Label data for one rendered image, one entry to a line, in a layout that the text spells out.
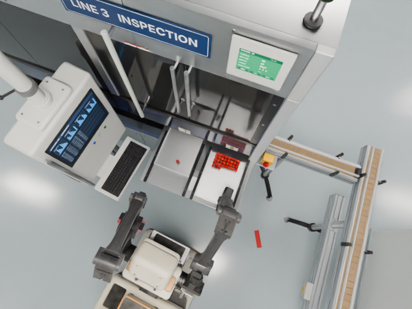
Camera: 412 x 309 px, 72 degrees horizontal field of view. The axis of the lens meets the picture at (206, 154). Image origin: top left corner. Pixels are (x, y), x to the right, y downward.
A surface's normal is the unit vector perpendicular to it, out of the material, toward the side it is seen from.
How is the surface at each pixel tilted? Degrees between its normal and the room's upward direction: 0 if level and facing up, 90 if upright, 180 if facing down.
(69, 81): 0
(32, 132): 0
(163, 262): 42
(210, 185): 0
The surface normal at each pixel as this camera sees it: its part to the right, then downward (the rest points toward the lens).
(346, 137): 0.03, -0.29
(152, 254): 0.32, -0.79
